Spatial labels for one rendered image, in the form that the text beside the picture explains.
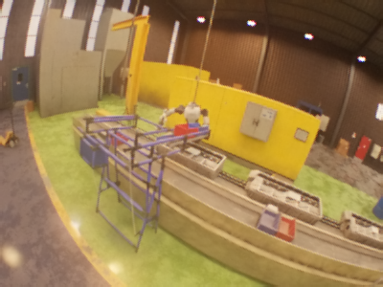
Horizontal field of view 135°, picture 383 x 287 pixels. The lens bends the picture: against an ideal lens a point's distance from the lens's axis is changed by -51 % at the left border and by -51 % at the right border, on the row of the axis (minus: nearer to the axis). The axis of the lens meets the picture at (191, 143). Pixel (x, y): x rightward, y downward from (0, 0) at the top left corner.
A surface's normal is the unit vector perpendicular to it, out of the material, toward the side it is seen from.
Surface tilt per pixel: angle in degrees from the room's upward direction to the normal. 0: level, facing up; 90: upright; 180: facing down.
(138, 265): 0
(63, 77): 90
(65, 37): 90
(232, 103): 90
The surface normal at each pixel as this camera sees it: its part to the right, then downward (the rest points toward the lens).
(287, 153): -0.52, 0.25
